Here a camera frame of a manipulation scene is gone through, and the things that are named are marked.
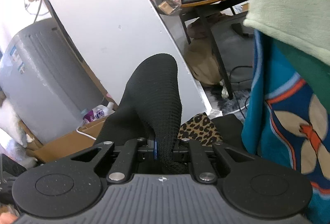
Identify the leopard print cushion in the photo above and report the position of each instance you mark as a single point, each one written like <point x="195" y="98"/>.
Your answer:
<point x="200" y="128"/>

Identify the brown cardboard sheet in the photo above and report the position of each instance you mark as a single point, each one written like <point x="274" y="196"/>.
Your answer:
<point x="70" y="143"/>

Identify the light green cloth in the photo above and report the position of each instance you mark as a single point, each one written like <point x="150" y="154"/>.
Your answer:
<point x="303" y="24"/>

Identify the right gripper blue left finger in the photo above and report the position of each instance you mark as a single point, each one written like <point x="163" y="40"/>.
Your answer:
<point x="135" y="156"/>

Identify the teal patterned cloth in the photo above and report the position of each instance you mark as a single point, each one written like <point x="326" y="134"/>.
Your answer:
<point x="287" y="119"/>

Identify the tan cloth bag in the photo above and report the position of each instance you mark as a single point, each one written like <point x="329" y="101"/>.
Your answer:
<point x="202" y="63"/>

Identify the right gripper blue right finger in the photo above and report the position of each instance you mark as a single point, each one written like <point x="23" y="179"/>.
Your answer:
<point x="193" y="154"/>

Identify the purple snack bag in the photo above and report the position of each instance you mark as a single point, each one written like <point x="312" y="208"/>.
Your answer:
<point x="99" y="112"/>

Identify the black shorts with bear print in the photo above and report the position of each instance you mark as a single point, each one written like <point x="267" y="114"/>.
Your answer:
<point x="150" y="105"/>

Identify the white pillow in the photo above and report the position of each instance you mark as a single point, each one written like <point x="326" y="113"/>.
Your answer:
<point x="10" y="123"/>

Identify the grey bag with handle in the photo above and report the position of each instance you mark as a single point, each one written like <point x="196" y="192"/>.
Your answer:
<point x="235" y="44"/>

